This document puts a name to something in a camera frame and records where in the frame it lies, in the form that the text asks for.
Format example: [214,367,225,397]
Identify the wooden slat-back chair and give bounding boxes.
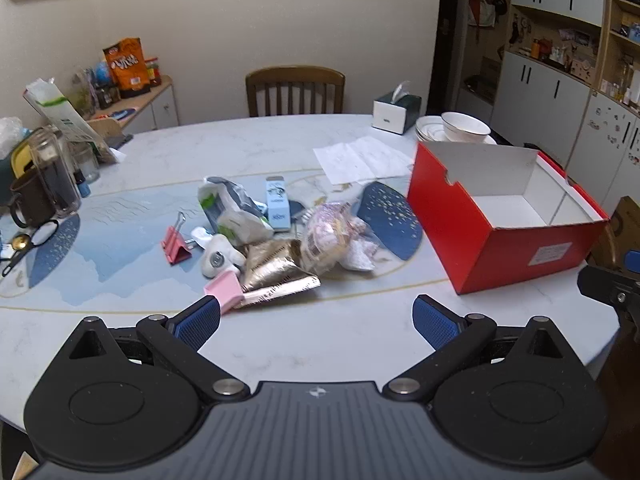
[245,65,347,118]

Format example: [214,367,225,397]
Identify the curved wooden rack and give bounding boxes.
[87,115,126,141]

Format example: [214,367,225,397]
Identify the orange snack bag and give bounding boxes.
[102,37,152,99]

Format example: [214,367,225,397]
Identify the white marble desktop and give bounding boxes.
[0,112,623,441]

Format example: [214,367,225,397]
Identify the white wooden-top side cabinet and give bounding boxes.
[85,75,180,136]

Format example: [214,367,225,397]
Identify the hanging bags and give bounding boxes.
[467,0,509,29]

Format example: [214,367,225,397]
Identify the crumpled clear plastic bag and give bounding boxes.
[0,116,27,161]

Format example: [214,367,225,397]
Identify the clear drinking glass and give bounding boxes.
[70,141,101,183]

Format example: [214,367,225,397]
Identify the gold foil packet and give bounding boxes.
[241,239,321,309]

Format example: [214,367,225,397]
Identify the white paper sheet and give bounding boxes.
[313,136,415,185]

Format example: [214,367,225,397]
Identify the white correction tape dispenser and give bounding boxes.
[201,234,247,278]

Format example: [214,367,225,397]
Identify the pink binder clip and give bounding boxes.
[161,212,196,266]

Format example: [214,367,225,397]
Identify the clear plastic wrapper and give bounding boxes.
[345,210,387,272]

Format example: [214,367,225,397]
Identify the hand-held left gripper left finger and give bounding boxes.
[67,295,251,403]

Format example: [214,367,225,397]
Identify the small white tube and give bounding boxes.
[191,226,217,251]

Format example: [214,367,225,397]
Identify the red cardboard box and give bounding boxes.
[407,141,611,295]

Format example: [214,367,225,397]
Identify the tall glass jar dark contents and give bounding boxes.
[27,126,82,218]

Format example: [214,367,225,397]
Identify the clear glass terrarium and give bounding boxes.
[70,66,99,118]

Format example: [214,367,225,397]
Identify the green white tissue box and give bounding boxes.
[372,81,423,136]

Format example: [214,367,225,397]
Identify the brown mug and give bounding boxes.
[9,165,56,229]

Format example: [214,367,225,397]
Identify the small light blue carton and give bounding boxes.
[265,175,292,232]

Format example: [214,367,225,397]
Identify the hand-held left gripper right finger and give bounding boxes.
[384,295,571,402]

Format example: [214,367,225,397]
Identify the white wall cupboard unit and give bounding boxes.
[492,0,640,201]

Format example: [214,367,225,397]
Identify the white gold-rimmed bowl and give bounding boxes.
[441,111,492,145]

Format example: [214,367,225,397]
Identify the white green carton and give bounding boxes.
[22,78,108,161]

